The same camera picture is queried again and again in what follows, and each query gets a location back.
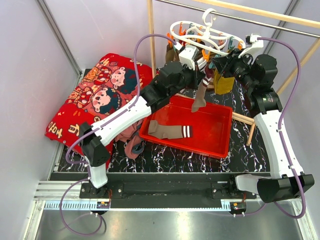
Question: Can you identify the red cartoon bear pillow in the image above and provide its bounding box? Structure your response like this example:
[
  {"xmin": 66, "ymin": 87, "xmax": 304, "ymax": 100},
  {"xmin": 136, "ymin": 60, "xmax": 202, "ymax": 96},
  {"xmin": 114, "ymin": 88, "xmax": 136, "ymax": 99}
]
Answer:
[{"xmin": 44, "ymin": 52, "xmax": 156, "ymax": 169}]

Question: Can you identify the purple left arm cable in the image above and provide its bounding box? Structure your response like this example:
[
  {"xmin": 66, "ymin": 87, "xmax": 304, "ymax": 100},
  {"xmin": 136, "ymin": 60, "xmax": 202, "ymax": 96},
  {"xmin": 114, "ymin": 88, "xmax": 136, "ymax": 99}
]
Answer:
[{"xmin": 59, "ymin": 33, "xmax": 182, "ymax": 237}]

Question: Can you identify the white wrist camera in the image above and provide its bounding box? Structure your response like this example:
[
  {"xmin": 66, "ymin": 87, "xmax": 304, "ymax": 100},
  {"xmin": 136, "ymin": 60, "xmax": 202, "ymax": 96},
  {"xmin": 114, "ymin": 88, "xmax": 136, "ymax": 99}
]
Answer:
[
  {"xmin": 174, "ymin": 43, "xmax": 199, "ymax": 70},
  {"xmin": 239, "ymin": 33, "xmax": 264, "ymax": 58}
]

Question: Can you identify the wooden rack frame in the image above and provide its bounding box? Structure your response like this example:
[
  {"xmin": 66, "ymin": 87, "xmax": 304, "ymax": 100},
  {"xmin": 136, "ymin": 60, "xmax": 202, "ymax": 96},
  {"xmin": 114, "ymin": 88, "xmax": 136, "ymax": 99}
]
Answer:
[{"xmin": 147, "ymin": 0, "xmax": 320, "ymax": 146}]

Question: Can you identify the white round clip hanger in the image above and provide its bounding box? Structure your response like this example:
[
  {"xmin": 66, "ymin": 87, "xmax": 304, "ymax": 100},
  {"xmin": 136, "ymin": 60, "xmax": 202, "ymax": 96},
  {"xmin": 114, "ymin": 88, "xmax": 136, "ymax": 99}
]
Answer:
[{"xmin": 169, "ymin": 8, "xmax": 246, "ymax": 56}]

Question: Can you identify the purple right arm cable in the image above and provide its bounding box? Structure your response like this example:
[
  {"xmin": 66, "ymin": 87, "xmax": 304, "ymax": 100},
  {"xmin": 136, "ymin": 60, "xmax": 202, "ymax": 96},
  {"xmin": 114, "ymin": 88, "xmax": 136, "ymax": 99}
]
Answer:
[{"xmin": 257, "ymin": 37, "xmax": 307, "ymax": 218}]

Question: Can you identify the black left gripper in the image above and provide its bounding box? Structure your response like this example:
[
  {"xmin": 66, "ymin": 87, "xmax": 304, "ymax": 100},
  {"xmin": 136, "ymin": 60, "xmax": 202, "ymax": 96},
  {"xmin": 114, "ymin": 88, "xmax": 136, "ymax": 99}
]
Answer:
[{"xmin": 168, "ymin": 61, "xmax": 206, "ymax": 98}]

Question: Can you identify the maroon striped cuff sock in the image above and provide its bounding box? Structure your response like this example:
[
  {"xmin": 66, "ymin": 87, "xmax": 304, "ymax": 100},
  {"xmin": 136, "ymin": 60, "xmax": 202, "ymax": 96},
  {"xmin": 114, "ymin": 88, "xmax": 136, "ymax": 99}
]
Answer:
[{"xmin": 191, "ymin": 64, "xmax": 214, "ymax": 113}]

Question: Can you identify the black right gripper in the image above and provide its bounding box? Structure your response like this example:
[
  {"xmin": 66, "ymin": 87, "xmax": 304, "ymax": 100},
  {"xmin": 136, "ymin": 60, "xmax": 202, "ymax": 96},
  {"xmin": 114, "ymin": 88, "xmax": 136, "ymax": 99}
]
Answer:
[{"xmin": 211, "ymin": 48, "xmax": 256, "ymax": 91}]

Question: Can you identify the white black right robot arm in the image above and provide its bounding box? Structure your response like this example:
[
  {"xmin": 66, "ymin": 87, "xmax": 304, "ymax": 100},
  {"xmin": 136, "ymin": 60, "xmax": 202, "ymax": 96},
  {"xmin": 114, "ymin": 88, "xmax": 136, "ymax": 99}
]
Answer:
[{"xmin": 211, "ymin": 49, "xmax": 315, "ymax": 203}]

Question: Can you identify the red plastic bin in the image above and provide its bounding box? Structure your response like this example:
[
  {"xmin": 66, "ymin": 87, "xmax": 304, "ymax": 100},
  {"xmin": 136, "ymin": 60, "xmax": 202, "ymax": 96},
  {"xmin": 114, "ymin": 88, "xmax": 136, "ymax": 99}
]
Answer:
[{"xmin": 139, "ymin": 95, "xmax": 233, "ymax": 158}]

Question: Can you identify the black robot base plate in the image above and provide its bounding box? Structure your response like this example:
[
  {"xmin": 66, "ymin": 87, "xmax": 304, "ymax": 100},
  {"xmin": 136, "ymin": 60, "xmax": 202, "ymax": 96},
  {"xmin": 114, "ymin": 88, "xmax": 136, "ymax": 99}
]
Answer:
[{"xmin": 79, "ymin": 172, "xmax": 257, "ymax": 199}]

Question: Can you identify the taupe ribbed sock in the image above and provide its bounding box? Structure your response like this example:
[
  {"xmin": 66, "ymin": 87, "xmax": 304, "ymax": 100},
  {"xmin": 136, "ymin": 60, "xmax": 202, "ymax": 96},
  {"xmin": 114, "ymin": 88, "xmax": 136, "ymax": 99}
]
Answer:
[{"xmin": 148, "ymin": 120, "xmax": 194, "ymax": 139}]

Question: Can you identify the metal hanging rod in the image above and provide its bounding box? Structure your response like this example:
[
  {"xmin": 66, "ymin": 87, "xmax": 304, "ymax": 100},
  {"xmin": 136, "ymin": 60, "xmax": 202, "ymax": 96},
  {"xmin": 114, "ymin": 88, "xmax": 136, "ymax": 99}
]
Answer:
[{"xmin": 154, "ymin": 0, "xmax": 320, "ymax": 38}]

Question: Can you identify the mustard yellow hanging sock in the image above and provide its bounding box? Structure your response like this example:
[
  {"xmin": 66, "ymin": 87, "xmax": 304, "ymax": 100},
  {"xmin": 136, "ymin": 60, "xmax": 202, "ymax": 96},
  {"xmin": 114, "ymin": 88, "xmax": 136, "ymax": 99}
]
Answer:
[{"xmin": 213, "ymin": 71, "xmax": 235, "ymax": 95}]

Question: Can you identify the tan sock brown cuff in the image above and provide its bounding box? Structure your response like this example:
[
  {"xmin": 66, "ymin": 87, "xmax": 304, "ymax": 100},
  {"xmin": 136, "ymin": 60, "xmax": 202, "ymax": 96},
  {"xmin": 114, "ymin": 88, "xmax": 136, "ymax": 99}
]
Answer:
[{"xmin": 165, "ymin": 44, "xmax": 179, "ymax": 64}]

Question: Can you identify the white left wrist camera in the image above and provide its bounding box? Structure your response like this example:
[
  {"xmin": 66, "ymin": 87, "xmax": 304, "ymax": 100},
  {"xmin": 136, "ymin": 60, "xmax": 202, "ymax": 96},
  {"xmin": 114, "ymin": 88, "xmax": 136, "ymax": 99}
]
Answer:
[{"xmin": 174, "ymin": 43, "xmax": 199, "ymax": 70}]

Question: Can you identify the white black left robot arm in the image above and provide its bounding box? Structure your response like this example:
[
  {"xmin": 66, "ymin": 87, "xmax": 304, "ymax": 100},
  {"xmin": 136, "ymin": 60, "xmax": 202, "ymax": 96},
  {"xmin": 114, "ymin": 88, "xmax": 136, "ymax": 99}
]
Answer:
[{"xmin": 79, "ymin": 61, "xmax": 205, "ymax": 198}]

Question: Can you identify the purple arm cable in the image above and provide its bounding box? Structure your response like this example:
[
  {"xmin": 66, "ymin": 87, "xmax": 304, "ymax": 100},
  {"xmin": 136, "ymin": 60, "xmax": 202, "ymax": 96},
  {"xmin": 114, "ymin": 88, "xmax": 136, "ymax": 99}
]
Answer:
[
  {"xmin": 59, "ymin": 33, "xmax": 182, "ymax": 237},
  {"xmin": 257, "ymin": 37, "xmax": 307, "ymax": 218}
]

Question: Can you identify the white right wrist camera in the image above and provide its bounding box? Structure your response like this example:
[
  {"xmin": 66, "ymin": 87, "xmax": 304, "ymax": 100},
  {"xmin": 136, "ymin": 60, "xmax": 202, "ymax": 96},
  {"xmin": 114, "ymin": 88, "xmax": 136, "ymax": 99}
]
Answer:
[{"xmin": 239, "ymin": 33, "xmax": 264, "ymax": 58}]

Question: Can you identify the pink and teal garment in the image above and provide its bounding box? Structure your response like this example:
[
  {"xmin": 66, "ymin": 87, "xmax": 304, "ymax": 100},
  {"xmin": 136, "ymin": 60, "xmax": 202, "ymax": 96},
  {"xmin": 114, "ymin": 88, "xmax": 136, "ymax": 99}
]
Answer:
[{"xmin": 115, "ymin": 120, "xmax": 145, "ymax": 160}]

